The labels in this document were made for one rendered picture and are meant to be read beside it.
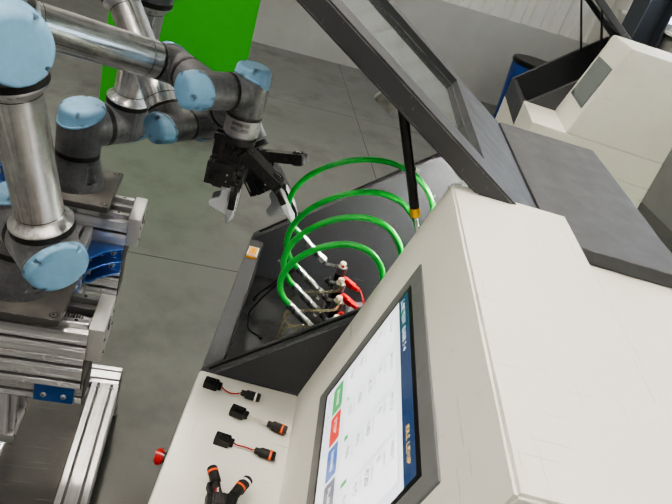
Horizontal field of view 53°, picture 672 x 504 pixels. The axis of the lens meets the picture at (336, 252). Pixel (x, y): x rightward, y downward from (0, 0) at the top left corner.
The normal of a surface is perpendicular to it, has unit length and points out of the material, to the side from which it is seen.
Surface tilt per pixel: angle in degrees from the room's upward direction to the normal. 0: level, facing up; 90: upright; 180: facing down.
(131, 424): 0
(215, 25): 90
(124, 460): 0
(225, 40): 90
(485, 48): 90
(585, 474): 0
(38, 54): 83
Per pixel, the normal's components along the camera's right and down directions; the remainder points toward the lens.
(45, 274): 0.61, 0.63
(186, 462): 0.28, -0.83
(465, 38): 0.09, 0.52
